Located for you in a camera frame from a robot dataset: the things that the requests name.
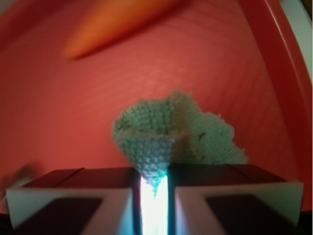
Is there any gripper left finger with light pad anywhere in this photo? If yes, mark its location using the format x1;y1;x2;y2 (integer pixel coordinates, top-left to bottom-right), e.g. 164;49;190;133
6;167;141;235

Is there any red plastic tray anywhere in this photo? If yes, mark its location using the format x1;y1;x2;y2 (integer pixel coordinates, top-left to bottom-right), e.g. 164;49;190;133
0;0;312;211

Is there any light blue cloth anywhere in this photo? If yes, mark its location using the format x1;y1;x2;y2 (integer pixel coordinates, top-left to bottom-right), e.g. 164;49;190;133
112;91;247;193

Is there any gripper black white right finger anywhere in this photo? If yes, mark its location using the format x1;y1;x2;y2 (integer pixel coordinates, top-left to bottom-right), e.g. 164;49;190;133
168;164;303;235

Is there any orange toy carrot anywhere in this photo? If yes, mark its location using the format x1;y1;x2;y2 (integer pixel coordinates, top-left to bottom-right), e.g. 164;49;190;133
62;0;180;59

